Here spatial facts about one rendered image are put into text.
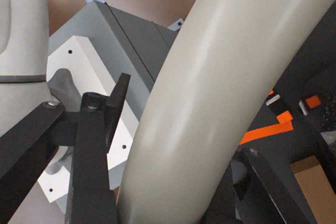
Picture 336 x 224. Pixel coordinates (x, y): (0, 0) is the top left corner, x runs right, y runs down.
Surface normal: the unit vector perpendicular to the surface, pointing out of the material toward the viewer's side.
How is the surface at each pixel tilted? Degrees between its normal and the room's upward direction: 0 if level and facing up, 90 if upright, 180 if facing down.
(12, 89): 71
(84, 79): 3
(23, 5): 76
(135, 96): 0
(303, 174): 0
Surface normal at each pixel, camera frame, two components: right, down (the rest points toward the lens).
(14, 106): 0.84, -0.02
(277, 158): -0.28, 0.14
